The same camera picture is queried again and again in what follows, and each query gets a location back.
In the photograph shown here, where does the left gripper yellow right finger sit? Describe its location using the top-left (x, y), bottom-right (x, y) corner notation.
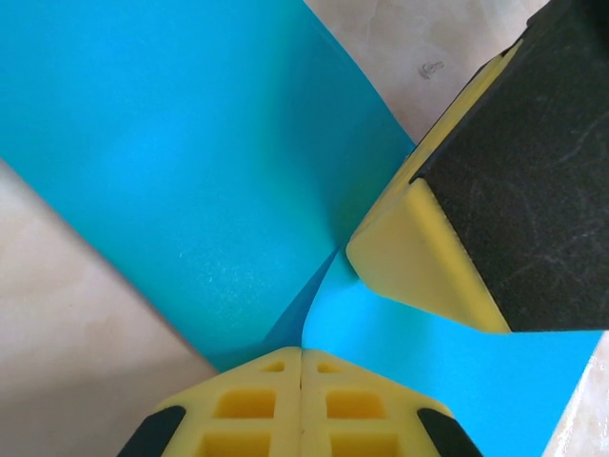
top-left (300, 348), bottom-right (482, 457)

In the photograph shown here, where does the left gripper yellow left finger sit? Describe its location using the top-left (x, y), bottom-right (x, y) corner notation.
top-left (116, 346), bottom-right (303, 457)

